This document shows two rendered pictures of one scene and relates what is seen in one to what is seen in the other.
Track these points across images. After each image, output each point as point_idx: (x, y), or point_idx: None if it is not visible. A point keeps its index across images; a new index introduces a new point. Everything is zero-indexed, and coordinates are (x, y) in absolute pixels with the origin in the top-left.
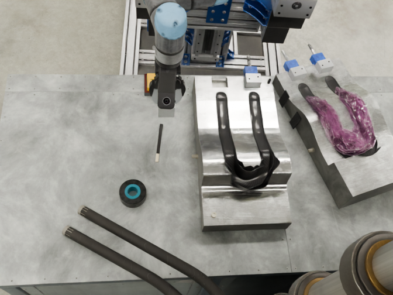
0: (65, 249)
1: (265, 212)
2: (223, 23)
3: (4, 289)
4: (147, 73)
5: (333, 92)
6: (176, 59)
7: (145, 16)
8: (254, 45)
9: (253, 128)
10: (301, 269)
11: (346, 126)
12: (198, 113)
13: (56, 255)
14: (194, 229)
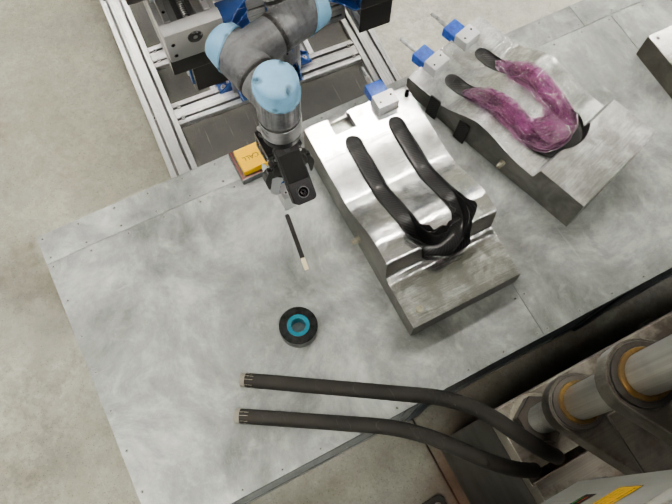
0: (248, 439)
1: (481, 276)
2: None
3: None
4: (234, 151)
5: (494, 71)
6: (298, 132)
7: (186, 66)
8: (330, 27)
9: (416, 169)
10: (554, 326)
11: (533, 112)
12: (334, 180)
13: (241, 453)
14: (399, 337)
